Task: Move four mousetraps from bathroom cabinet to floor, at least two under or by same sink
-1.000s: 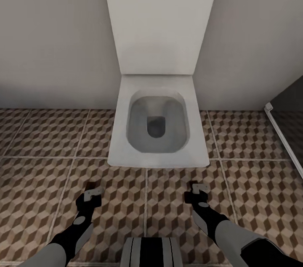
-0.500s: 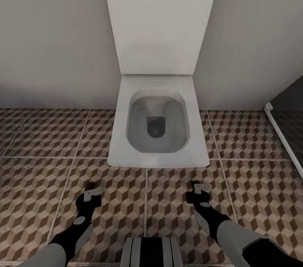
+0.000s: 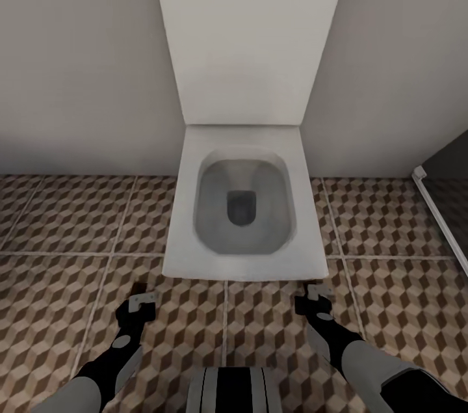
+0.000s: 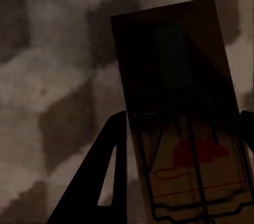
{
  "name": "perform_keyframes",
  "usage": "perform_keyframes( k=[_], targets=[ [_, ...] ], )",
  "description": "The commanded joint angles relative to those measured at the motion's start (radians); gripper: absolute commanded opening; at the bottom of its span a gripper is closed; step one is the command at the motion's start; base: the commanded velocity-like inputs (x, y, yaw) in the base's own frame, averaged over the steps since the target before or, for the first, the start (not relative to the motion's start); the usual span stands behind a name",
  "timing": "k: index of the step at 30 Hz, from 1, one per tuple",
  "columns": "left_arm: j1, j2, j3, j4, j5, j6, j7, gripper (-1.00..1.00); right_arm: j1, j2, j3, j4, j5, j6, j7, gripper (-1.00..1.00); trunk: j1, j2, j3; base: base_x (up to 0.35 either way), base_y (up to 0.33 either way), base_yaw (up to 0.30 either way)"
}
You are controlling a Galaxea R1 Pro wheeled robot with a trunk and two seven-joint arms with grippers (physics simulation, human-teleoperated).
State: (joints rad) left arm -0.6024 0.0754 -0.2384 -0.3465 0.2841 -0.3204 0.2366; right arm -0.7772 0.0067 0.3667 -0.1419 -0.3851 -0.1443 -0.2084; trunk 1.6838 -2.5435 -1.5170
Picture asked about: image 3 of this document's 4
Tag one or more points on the toilet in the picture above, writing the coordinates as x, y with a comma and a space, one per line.
243, 207

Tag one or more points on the mousetrap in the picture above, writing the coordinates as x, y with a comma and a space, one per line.
313, 282
139, 288

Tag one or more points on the robot trunk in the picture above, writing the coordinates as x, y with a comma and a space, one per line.
234, 390

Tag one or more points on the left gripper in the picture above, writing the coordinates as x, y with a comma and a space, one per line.
146, 313

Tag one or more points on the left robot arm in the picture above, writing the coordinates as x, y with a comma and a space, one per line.
98, 382

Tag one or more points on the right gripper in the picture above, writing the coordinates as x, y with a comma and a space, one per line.
303, 304

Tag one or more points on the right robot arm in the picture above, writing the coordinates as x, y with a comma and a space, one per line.
385, 383

